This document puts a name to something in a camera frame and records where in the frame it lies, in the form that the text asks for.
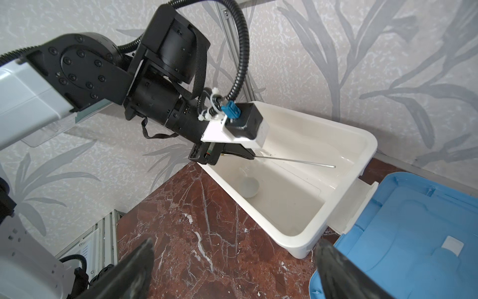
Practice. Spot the small clear glass beaker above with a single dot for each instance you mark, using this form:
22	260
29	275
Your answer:
249	184

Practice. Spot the clear acrylic wall shelf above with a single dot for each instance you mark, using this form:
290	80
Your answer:
54	129

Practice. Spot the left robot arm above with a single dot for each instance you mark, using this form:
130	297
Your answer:
43	84

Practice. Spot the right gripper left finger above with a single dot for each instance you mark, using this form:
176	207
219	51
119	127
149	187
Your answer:
129	279

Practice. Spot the blue plastic bin lid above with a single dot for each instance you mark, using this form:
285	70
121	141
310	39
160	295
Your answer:
417	239

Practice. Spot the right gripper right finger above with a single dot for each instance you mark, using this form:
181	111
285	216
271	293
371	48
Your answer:
342	279

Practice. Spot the white plastic storage bin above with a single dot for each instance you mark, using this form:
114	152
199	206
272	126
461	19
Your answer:
297	202

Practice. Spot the aluminium front rail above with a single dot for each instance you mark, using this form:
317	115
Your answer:
98	244

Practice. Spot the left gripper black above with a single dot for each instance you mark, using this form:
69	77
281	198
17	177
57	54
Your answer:
153	97

